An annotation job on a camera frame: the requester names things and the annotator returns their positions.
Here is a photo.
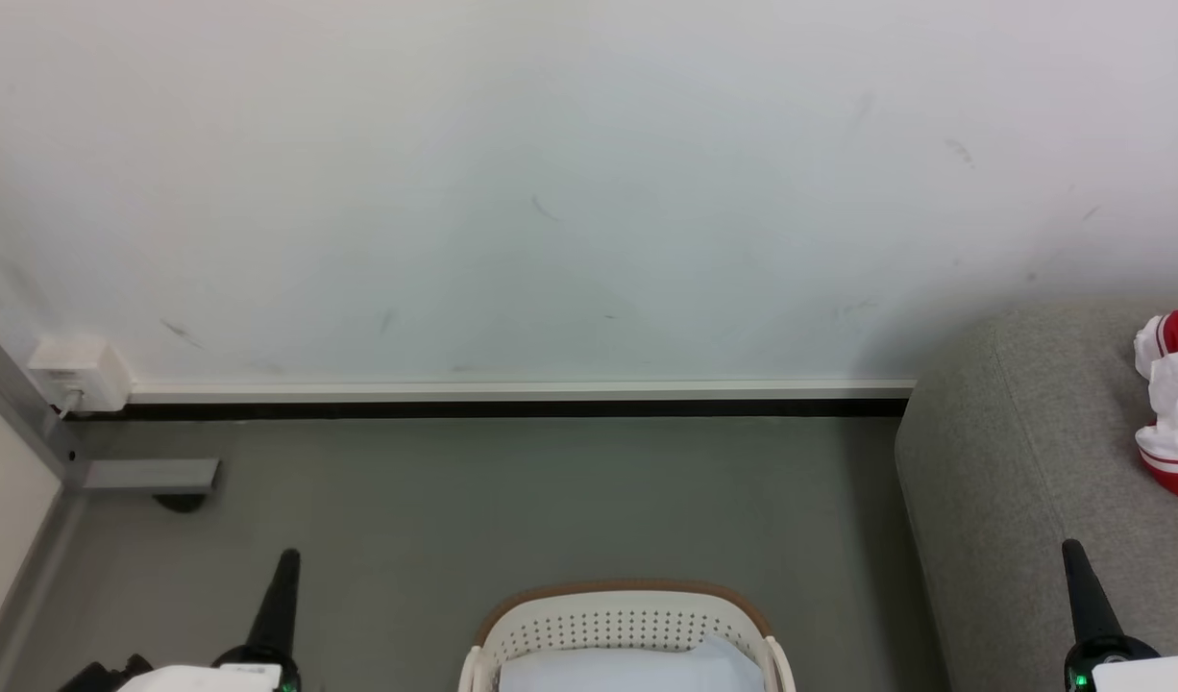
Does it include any white and red striped garment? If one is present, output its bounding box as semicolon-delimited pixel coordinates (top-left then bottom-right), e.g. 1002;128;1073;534
1132;309;1178;507

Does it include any grey metal frame leg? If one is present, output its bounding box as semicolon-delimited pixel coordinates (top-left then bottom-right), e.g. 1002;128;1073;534
0;315;221;692

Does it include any white perforated laundry basket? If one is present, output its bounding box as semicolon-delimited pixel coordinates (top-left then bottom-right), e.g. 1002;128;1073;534
457;580;797;692

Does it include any white wall socket box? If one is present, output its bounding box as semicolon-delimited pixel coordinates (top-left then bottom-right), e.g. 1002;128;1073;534
27;336;134;414

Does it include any light blue garment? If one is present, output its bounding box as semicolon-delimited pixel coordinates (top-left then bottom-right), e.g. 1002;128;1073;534
498;634;768;692

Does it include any grey fabric sofa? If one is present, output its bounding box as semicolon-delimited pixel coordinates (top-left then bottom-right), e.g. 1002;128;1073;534
895;300;1178;692

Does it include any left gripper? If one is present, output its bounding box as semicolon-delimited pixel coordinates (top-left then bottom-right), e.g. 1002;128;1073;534
116;548;302;692

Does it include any white and black skirting board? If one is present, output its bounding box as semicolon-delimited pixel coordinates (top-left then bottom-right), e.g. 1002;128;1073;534
70;379;917;422

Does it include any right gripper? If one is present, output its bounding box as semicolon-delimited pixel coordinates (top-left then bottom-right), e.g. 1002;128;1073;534
1061;539;1178;692

